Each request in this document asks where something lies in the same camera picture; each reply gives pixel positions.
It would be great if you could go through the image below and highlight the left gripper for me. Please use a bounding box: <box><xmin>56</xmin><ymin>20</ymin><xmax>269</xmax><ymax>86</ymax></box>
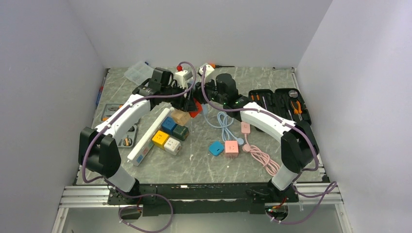
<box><xmin>160</xmin><ymin>82</ymin><xmax>198</xmax><ymax>112</ymax></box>

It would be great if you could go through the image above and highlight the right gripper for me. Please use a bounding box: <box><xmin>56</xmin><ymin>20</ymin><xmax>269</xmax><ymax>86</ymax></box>
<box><xmin>193</xmin><ymin>75</ymin><xmax>227</xmax><ymax>105</ymax></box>

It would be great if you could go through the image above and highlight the clear plastic organizer box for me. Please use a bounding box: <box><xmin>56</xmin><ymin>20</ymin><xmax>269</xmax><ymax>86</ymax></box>
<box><xmin>124</xmin><ymin>61</ymin><xmax>154</xmax><ymax>85</ymax></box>

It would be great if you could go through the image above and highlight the light blue power strip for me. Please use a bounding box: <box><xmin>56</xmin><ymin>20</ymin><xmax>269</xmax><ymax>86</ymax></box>
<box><xmin>201</xmin><ymin>104</ymin><xmax>244</xmax><ymax>146</ymax></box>

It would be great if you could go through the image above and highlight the beige cube socket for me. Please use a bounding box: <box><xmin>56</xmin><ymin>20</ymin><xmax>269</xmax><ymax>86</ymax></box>
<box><xmin>171</xmin><ymin>109</ymin><xmax>192</xmax><ymax>126</ymax></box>

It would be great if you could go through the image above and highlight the blue cube socket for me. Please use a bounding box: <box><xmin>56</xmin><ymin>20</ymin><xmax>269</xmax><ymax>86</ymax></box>
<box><xmin>161</xmin><ymin>116</ymin><xmax>177</xmax><ymax>135</ymax></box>

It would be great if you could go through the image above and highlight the dark green cube socket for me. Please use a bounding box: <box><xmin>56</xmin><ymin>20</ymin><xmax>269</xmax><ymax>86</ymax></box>
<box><xmin>172</xmin><ymin>124</ymin><xmax>189</xmax><ymax>141</ymax></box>

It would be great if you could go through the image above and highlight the yellow cube socket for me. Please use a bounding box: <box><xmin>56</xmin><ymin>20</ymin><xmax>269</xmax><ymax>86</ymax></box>
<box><xmin>152</xmin><ymin>130</ymin><xmax>170</xmax><ymax>150</ymax></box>

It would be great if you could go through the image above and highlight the light blue plug adapter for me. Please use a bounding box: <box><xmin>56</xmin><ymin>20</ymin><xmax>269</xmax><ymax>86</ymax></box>
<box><xmin>208</xmin><ymin>141</ymin><xmax>224</xmax><ymax>156</ymax></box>

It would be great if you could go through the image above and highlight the pink cube socket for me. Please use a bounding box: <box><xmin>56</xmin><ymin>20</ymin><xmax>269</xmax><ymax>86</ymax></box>
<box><xmin>224</xmin><ymin>140</ymin><xmax>239</xmax><ymax>159</ymax></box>

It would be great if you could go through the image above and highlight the white cube socket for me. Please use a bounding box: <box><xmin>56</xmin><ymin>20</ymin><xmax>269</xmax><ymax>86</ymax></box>
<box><xmin>164</xmin><ymin>137</ymin><xmax>181</xmax><ymax>156</ymax></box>

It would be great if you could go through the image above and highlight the grey tool tray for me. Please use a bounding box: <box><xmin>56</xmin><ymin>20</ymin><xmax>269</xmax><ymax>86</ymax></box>
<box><xmin>101</xmin><ymin>103</ymin><xmax>139</xmax><ymax>148</ymax></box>

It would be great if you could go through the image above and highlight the black tool case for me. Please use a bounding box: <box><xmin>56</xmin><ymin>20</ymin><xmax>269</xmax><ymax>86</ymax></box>
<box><xmin>248</xmin><ymin>88</ymin><xmax>311</xmax><ymax>124</ymax></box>

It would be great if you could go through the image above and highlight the white power strip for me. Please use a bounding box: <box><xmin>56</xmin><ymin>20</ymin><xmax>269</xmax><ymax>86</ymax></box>
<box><xmin>127</xmin><ymin>108</ymin><xmax>171</xmax><ymax>166</ymax></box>

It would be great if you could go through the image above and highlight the pink power strip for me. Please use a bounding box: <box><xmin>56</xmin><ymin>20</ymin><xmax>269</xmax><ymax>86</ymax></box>
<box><xmin>240</xmin><ymin>121</ymin><xmax>280</xmax><ymax>176</ymax></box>

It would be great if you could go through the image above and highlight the red cube socket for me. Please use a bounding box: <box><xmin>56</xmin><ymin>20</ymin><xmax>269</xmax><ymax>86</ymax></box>
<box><xmin>189</xmin><ymin>100</ymin><xmax>203</xmax><ymax>118</ymax></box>

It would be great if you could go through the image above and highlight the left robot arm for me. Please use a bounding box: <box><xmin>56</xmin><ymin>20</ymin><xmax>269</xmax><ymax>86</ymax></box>
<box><xmin>78</xmin><ymin>68</ymin><xmax>195</xmax><ymax>204</ymax></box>

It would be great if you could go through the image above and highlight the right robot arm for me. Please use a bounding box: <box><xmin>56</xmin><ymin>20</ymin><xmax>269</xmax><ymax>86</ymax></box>
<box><xmin>192</xmin><ymin>73</ymin><xmax>319</xmax><ymax>201</ymax></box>

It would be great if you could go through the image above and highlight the blue red pen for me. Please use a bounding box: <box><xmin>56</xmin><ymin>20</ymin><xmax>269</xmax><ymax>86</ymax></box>
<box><xmin>95</xmin><ymin>77</ymin><xmax>106</xmax><ymax>106</ymax></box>

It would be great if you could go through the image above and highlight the orange handled screwdriver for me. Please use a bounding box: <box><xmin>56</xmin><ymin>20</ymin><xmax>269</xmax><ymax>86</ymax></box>
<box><xmin>209</xmin><ymin>64</ymin><xmax>235</xmax><ymax>69</ymax></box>

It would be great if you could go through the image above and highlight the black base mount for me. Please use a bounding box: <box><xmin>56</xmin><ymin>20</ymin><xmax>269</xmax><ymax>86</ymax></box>
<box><xmin>107</xmin><ymin>183</ymin><xmax>299</xmax><ymax>216</ymax></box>

